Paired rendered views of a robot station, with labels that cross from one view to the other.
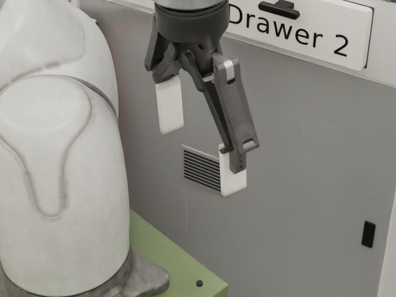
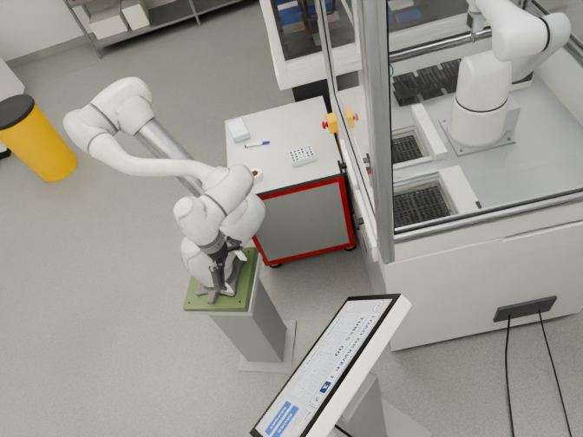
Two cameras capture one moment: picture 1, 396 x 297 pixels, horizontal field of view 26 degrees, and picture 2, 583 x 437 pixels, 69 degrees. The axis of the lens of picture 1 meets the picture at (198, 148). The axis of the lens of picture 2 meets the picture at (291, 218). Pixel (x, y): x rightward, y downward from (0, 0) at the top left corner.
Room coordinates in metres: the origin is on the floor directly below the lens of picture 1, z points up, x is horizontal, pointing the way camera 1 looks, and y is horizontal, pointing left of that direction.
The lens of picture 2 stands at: (0.65, -0.92, 2.27)
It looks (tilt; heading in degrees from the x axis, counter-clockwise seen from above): 51 degrees down; 65
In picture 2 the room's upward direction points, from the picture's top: 19 degrees counter-clockwise
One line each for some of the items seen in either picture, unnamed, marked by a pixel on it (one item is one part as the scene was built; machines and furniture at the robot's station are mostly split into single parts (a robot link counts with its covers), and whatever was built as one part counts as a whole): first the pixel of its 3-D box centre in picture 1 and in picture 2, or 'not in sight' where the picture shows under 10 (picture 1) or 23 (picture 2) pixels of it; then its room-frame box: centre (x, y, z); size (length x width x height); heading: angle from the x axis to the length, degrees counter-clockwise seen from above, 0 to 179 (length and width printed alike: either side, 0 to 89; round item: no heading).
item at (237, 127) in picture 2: not in sight; (238, 129); (1.37, 0.87, 0.78); 0.15 x 0.10 x 0.04; 70
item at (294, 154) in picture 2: not in sight; (301, 155); (1.46, 0.43, 0.78); 0.12 x 0.08 x 0.04; 153
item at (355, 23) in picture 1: (288, 18); (366, 225); (1.32, -0.15, 0.87); 0.29 x 0.02 x 0.11; 57
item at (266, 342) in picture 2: not in sight; (249, 317); (0.76, 0.16, 0.38); 0.30 x 0.30 x 0.76; 43
